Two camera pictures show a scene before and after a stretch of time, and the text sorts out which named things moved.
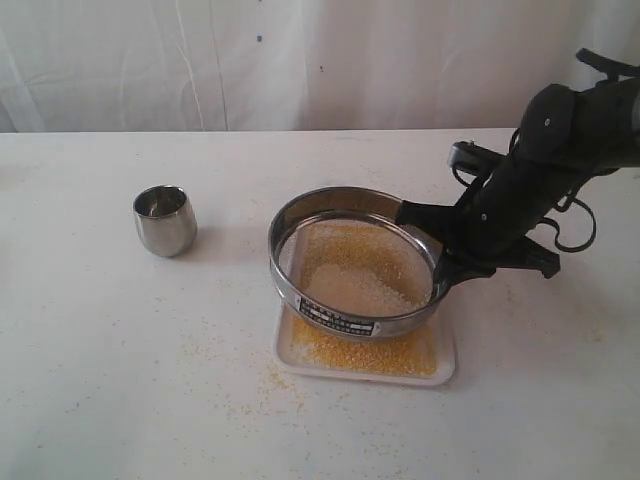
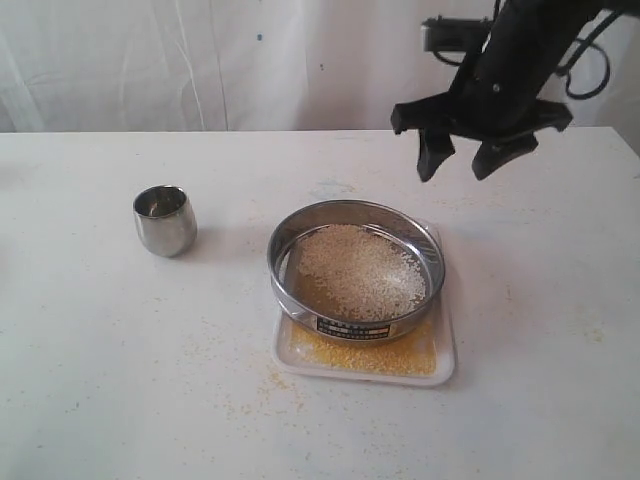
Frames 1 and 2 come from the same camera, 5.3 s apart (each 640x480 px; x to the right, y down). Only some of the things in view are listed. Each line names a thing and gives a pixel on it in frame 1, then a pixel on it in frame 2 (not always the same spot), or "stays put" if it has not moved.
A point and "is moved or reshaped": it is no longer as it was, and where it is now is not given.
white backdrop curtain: (296, 65) stays put
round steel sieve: (343, 266) is moved or reshaped
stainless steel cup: (165, 219) stays put
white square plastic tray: (425, 354) stays put
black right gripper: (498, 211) -> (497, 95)
